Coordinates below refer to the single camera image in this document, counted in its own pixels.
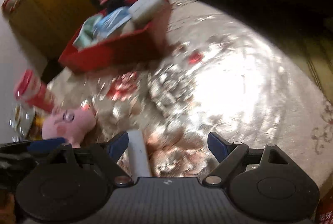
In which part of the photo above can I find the pink pig plush toy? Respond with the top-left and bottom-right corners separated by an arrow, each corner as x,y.
42,108 -> 97,148

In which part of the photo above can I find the red rectangular storage box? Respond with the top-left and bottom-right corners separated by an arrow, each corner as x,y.
58,0 -> 171,73

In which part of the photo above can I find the white green towel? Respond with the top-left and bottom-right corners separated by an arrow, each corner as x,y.
73,14 -> 103,50

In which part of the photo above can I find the grey white sponge block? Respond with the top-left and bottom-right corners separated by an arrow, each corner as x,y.
128,0 -> 168,26

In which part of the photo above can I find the clear glass jar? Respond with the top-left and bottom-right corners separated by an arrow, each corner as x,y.
9,103 -> 44,142

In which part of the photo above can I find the pink lid plastic jar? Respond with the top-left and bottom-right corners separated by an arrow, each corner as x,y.
14,69 -> 55,113

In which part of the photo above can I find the floral beige table cloth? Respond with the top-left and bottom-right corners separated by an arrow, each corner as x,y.
48,0 -> 332,195

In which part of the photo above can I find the red tissue box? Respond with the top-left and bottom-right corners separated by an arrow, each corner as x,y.
315,188 -> 333,224

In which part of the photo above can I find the red santa doll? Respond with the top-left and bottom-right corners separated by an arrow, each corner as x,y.
1,0 -> 19,15

